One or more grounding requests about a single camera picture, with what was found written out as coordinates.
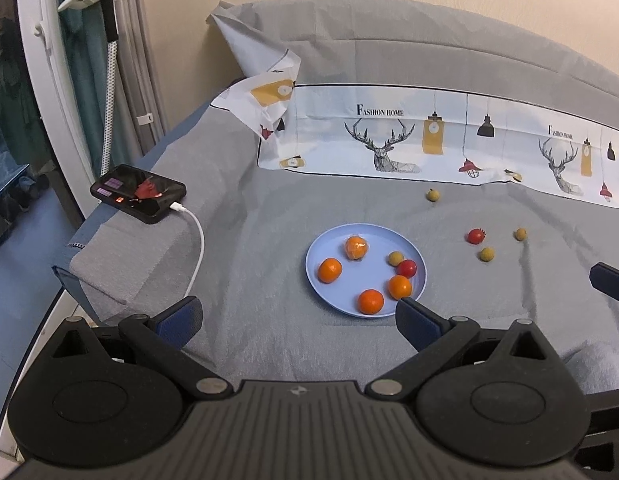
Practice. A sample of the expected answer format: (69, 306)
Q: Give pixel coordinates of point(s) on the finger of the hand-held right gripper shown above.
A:
(612, 282)
(612, 410)

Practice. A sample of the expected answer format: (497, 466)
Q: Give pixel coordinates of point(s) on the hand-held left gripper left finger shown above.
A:
(182, 317)

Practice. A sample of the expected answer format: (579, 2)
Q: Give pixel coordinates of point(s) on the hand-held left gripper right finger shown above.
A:
(414, 317)

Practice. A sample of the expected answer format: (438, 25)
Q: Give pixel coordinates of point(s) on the small orange tangerine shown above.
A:
(330, 270)
(371, 301)
(400, 286)

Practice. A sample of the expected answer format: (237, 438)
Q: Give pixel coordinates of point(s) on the red cherry tomato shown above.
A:
(475, 236)
(408, 268)

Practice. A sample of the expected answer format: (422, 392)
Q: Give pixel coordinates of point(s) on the small yellow-green round fruit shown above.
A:
(433, 195)
(520, 234)
(395, 258)
(486, 254)

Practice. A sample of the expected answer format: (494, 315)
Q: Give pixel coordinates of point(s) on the blue plate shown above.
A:
(359, 280)

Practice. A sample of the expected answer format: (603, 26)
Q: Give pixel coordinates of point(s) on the plastic-wrapped small tangerine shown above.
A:
(357, 247)

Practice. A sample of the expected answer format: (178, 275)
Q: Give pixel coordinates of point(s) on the black smartphone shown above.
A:
(139, 192)

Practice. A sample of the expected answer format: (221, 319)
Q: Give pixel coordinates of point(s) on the white printed cloth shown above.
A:
(389, 125)

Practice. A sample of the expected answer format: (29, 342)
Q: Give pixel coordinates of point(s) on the white plastic clip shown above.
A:
(144, 120)

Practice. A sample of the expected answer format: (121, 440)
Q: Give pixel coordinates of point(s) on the grey curtain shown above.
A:
(139, 60)

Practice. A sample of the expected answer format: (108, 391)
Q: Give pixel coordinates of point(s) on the white door frame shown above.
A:
(49, 85)

